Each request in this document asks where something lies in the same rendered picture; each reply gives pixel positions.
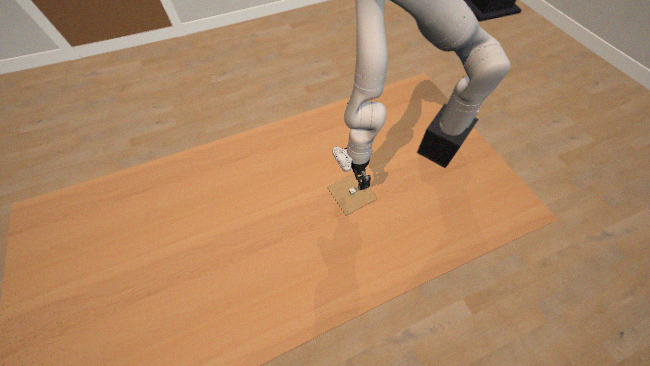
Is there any tan square mat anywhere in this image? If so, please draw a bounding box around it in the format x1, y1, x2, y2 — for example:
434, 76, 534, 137
327, 173, 377, 216

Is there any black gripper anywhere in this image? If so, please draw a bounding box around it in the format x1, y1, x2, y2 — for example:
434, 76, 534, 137
351, 159, 371, 191

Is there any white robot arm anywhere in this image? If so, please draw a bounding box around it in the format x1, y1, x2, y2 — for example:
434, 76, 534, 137
332, 0, 510, 172

